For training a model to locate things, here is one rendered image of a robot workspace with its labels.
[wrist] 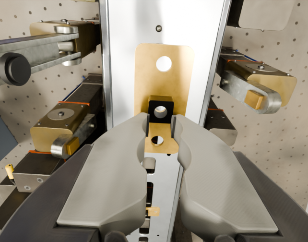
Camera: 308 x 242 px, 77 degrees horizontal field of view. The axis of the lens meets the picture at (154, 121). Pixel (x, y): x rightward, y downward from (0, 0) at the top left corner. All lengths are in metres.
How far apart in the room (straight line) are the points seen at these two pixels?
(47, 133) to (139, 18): 0.27
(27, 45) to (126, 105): 0.23
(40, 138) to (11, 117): 0.53
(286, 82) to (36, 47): 0.39
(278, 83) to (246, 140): 0.53
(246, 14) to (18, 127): 0.87
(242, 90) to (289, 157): 0.72
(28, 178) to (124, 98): 0.23
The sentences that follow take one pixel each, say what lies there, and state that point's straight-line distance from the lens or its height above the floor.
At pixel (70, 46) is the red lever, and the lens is 0.34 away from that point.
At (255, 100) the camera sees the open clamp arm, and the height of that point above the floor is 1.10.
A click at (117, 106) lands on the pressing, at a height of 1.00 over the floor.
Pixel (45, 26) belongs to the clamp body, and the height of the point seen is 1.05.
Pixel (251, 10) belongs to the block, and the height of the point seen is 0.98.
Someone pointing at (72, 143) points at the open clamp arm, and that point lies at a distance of 0.39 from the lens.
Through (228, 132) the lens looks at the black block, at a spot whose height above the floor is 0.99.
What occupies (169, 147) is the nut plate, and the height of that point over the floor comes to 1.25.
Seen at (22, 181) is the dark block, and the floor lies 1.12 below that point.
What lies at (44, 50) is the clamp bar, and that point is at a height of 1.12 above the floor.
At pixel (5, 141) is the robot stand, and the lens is 0.98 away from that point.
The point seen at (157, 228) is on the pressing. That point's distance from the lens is 0.71.
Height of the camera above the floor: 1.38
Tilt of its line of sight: 61 degrees down
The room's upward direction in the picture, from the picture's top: 179 degrees counter-clockwise
